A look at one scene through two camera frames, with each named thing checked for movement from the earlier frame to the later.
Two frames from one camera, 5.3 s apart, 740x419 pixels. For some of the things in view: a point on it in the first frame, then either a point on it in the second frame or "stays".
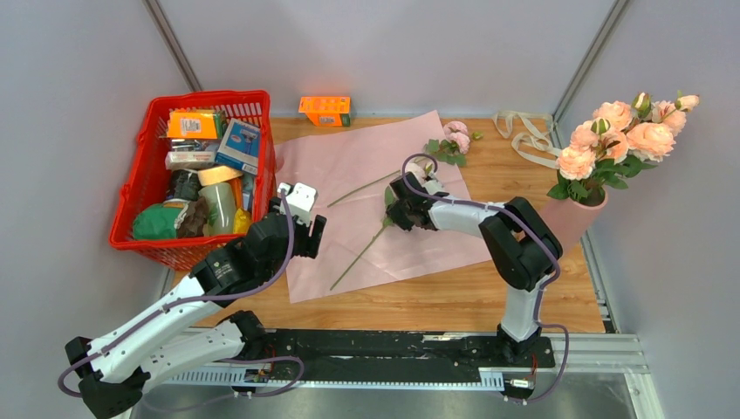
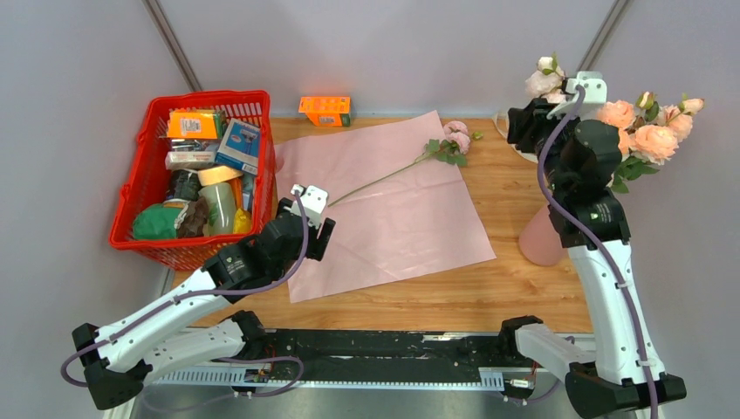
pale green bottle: (221, 209) stays
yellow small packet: (242, 221) stays
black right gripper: (394, 212) to (526, 122)
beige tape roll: (217, 175) stays
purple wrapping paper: (348, 174) stays
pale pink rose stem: (414, 168) to (546, 81)
